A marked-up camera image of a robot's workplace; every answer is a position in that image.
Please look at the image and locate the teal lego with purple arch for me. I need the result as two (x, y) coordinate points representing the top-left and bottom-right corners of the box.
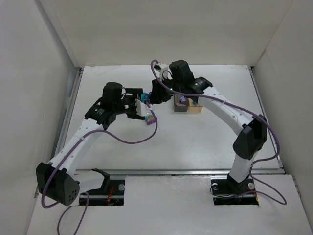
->
(140, 93), (150, 103)

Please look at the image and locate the small purple square lego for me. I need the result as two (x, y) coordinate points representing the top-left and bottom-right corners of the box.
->
(179, 96), (186, 105)

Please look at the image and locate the teal purple lego stack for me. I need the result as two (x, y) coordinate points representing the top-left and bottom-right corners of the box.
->
(145, 115), (157, 125)

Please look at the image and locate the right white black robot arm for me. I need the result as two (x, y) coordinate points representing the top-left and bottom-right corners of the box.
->
(149, 60), (267, 184)

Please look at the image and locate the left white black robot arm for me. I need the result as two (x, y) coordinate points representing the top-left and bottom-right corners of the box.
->
(36, 82), (144, 208)

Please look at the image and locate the grey transparent container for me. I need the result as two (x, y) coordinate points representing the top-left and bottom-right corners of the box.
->
(174, 94), (188, 112)

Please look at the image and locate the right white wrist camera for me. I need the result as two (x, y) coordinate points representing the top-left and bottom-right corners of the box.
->
(154, 62), (170, 81)

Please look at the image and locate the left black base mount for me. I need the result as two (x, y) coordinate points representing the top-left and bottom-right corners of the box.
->
(87, 168), (125, 206)

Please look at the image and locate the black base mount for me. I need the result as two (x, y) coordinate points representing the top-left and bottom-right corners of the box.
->
(210, 178), (259, 206)
(87, 168), (125, 206)

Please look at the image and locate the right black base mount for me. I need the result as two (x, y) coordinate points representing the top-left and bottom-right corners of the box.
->
(210, 178), (259, 206)

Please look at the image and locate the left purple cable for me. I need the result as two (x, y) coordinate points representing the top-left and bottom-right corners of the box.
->
(41, 97), (159, 233)

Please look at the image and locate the purple cable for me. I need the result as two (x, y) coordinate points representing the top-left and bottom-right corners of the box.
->
(41, 97), (159, 233)
(150, 59), (287, 205)

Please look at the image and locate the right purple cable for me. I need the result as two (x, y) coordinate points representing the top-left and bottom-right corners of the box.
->
(150, 59), (287, 205)

